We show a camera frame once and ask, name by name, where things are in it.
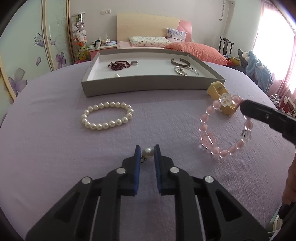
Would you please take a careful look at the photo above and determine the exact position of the blue fleece garment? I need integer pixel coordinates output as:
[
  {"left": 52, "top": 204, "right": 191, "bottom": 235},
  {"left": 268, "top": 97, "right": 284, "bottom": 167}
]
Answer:
[{"left": 245, "top": 50, "right": 273, "bottom": 93}]

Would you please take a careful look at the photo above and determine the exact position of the person's right forearm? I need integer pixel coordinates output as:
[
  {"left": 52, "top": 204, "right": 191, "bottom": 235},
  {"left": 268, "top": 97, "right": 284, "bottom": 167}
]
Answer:
[{"left": 282, "top": 158, "right": 296, "bottom": 205}]

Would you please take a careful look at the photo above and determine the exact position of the dark red bead bracelet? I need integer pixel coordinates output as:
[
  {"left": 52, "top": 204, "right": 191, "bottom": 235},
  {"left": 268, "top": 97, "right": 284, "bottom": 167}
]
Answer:
[{"left": 107, "top": 60, "right": 132, "bottom": 69}]

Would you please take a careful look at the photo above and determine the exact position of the yellow tape dispenser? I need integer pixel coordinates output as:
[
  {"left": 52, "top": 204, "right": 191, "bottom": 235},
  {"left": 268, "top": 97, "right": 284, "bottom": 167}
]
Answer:
[{"left": 206, "top": 82, "right": 240, "bottom": 116}]

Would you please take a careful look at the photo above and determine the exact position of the thin silver bangle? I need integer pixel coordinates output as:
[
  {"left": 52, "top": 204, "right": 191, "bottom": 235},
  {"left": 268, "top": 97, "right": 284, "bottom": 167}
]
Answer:
[{"left": 174, "top": 65, "right": 199, "bottom": 77}]

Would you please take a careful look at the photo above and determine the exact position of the grey shallow tray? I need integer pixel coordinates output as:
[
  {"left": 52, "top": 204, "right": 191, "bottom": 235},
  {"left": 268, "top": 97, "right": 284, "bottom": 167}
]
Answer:
[{"left": 81, "top": 50, "right": 226, "bottom": 98}]

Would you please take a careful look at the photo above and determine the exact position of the yellow green plush toy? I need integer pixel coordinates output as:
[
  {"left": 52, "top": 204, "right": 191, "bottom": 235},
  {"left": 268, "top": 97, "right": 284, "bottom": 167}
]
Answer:
[{"left": 76, "top": 44, "right": 88, "bottom": 61}]

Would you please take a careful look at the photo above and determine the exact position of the floral glass sliding wardrobe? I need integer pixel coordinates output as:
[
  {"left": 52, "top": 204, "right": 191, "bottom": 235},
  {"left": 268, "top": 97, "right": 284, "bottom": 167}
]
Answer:
[{"left": 0, "top": 0, "right": 72, "bottom": 126}]

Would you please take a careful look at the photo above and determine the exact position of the pink mattress sheet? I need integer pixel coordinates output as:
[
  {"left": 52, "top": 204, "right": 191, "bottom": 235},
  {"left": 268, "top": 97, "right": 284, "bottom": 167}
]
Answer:
[{"left": 116, "top": 41, "right": 167, "bottom": 49}]

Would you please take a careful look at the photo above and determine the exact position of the orange pillow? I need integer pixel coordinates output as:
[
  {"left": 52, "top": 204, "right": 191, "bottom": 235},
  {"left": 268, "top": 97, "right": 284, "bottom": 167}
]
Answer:
[{"left": 165, "top": 42, "right": 228, "bottom": 66}]

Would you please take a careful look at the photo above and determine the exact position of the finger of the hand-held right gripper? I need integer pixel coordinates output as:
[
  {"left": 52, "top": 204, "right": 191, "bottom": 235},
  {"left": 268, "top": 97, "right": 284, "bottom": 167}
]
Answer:
[{"left": 240, "top": 99, "right": 296, "bottom": 144}]

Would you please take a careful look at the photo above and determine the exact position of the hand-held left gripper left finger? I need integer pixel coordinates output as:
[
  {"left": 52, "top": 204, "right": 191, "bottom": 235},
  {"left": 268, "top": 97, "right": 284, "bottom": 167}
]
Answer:
[{"left": 25, "top": 145, "right": 141, "bottom": 241}]

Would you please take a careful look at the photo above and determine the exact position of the white patterned pillow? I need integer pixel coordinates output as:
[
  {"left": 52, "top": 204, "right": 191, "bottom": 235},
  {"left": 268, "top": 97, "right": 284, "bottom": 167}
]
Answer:
[{"left": 128, "top": 36, "right": 171, "bottom": 48}]

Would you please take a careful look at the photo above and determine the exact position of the grey office chair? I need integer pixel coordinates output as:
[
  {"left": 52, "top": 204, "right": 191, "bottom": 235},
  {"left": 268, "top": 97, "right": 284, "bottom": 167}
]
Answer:
[{"left": 237, "top": 49, "right": 250, "bottom": 67}]

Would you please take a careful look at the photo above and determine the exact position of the pink bead bracelet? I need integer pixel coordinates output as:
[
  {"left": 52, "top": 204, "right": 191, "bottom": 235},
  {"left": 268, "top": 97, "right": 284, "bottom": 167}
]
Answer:
[{"left": 199, "top": 93, "right": 253, "bottom": 159}]

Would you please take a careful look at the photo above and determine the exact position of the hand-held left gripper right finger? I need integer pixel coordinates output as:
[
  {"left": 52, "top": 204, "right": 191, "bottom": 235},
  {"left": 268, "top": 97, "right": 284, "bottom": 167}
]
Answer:
[{"left": 154, "top": 144, "right": 270, "bottom": 241}]

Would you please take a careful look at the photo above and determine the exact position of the pink curtain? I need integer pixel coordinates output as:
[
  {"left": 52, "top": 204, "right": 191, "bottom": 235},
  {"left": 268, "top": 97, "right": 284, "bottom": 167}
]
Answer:
[{"left": 253, "top": 0, "right": 296, "bottom": 98}]

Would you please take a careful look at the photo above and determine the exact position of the white pearl bracelet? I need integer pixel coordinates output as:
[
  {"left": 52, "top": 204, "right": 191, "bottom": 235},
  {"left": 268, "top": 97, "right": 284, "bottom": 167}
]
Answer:
[{"left": 81, "top": 101, "right": 134, "bottom": 131}]

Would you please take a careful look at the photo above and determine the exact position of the purple print pillow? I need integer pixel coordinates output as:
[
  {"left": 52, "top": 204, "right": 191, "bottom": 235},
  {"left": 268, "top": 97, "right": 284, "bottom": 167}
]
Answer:
[{"left": 167, "top": 28, "right": 187, "bottom": 42}]

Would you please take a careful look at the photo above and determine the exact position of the cream pink bed headboard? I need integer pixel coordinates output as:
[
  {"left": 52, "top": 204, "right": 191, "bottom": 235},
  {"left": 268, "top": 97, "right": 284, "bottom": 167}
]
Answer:
[{"left": 117, "top": 13, "right": 193, "bottom": 43}]

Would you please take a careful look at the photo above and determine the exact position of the plush toy display tube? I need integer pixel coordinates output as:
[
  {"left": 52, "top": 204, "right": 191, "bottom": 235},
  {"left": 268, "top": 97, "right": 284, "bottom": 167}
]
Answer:
[{"left": 70, "top": 13, "right": 88, "bottom": 62}]

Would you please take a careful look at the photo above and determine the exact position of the pink nightstand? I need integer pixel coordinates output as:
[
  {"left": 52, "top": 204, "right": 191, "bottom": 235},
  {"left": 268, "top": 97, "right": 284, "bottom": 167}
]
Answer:
[{"left": 87, "top": 43, "right": 117, "bottom": 61}]

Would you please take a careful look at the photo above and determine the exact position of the white wire basket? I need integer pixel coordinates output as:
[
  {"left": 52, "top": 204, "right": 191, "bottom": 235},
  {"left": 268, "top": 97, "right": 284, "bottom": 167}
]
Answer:
[{"left": 269, "top": 94, "right": 281, "bottom": 108}]

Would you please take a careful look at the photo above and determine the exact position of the dark wooden chair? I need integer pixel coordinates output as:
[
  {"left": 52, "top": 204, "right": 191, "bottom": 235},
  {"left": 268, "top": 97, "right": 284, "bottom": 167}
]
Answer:
[{"left": 218, "top": 36, "right": 234, "bottom": 55}]

